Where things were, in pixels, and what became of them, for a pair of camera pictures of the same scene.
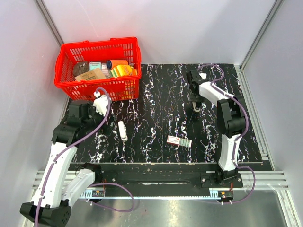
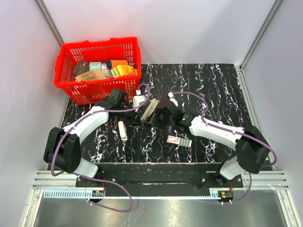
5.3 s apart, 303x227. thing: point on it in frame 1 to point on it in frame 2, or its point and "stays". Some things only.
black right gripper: x=200 y=100 to x=155 y=115
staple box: x=182 y=142 stays
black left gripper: x=107 y=128 to x=135 y=120
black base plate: x=176 y=176 stays
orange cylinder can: x=112 y=63 stays
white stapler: x=194 y=106 to x=149 y=109
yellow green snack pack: x=123 y=70 stays
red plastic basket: x=120 y=89 stays
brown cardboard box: x=96 y=74 stays
